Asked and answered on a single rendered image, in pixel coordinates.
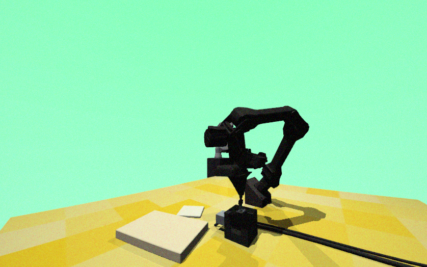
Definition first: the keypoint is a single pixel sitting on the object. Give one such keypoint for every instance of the beige flat square slab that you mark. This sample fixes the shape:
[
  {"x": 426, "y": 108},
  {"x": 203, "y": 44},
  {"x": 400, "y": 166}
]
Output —
[{"x": 164, "y": 234}]

